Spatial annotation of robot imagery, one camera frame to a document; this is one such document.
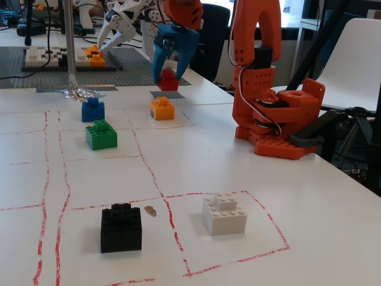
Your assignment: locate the multicolour brick mosaic panel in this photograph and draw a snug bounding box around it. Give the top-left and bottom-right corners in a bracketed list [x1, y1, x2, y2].
[22, 44, 124, 72]

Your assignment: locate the white cable connector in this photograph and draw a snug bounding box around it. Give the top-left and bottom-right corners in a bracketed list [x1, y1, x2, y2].
[343, 167, 368, 179]

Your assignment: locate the long grey tape strip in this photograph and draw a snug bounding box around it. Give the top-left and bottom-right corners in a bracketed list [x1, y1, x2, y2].
[36, 84, 118, 94]

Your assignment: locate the thin black cable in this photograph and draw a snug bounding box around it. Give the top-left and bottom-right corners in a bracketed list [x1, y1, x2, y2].
[44, 0, 60, 68]

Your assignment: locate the crumpled aluminium foil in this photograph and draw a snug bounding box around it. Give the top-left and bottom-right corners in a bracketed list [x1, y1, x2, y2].
[56, 74, 107, 102]

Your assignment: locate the white brick block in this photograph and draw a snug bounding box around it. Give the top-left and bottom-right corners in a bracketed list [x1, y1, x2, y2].
[202, 192, 248, 237]

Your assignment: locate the grey square tape marker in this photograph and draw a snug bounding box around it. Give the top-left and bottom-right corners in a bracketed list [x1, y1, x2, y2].
[149, 90, 186, 101]

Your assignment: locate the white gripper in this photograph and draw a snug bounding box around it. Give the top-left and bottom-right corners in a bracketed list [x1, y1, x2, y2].
[97, 0, 144, 51]

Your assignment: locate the metal pole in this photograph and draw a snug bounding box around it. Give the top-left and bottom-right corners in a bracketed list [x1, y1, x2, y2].
[64, 0, 77, 90]

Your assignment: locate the orange brick block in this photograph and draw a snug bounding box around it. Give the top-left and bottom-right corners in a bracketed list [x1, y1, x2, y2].
[149, 96, 176, 121]

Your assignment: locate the black brick block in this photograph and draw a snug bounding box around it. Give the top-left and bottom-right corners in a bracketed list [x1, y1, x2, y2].
[100, 203, 143, 254]

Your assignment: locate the black rounded device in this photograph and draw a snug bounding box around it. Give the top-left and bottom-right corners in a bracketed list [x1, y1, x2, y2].
[16, 23, 48, 37]

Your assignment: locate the black table clamp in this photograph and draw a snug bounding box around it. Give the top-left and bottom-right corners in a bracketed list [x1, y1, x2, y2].
[287, 107, 352, 148]

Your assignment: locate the green brick block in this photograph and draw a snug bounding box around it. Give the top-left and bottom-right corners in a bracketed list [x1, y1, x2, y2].
[85, 119, 118, 151]

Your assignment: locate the white arm servo cable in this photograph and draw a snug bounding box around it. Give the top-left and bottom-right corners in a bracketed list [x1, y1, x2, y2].
[228, 0, 283, 138]

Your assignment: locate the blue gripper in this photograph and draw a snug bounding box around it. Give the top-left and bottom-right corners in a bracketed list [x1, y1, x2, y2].
[151, 23, 200, 85]

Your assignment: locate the red brick block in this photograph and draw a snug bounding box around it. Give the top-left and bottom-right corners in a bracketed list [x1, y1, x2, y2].
[157, 68, 180, 92]

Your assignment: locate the black tripod stand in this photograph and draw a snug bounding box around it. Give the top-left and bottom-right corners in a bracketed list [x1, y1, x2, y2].
[333, 105, 381, 167]

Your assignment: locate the dark office chair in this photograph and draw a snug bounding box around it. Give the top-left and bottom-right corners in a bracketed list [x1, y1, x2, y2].
[190, 2, 232, 83]

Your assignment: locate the blue brick block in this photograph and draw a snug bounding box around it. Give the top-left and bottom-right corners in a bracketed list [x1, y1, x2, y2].
[81, 97, 105, 123]

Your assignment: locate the white chair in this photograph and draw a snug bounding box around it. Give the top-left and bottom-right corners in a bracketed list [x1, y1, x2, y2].
[279, 17, 381, 113]

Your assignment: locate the grey studded baseplate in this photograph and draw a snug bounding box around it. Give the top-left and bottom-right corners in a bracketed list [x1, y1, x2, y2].
[0, 46, 192, 89]

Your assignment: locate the white printed handle part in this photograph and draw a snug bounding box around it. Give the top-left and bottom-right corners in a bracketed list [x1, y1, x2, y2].
[73, 0, 96, 30]

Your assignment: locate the black upright stand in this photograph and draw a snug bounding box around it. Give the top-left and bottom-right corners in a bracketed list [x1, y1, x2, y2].
[23, 0, 34, 46]

